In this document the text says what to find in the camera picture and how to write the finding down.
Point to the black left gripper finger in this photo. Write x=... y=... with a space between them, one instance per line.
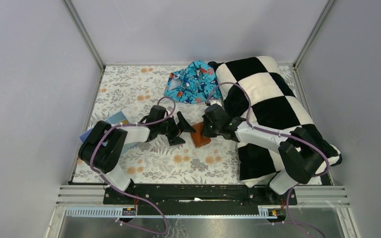
x=175 y=140
x=183 y=125

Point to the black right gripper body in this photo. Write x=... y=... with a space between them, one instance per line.
x=210 y=130

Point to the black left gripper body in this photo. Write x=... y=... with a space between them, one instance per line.
x=168 y=127

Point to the brown leather card holder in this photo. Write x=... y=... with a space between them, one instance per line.
x=197 y=137

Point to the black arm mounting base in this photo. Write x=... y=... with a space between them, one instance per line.
x=199 y=199

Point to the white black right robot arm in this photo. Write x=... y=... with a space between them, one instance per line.
x=298 y=151

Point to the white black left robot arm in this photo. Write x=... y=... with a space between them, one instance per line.
x=102 y=148

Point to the blue patterned cloth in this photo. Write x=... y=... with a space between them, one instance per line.
x=194 y=84

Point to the blue plastic organizer box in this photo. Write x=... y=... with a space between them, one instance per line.
x=115 y=119

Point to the black white checkered pillow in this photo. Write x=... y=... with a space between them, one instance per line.
x=254 y=85

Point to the aluminium frame rail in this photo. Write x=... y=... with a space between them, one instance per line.
x=87 y=201

